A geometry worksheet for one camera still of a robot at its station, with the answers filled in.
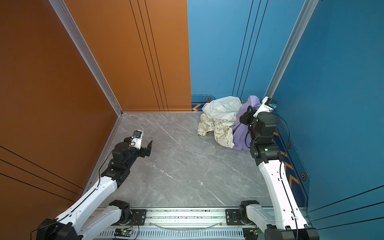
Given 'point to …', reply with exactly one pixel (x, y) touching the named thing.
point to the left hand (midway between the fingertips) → (143, 137)
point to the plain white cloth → (225, 108)
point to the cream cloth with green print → (222, 129)
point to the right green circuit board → (255, 231)
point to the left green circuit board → (124, 232)
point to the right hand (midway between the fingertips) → (246, 105)
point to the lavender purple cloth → (240, 131)
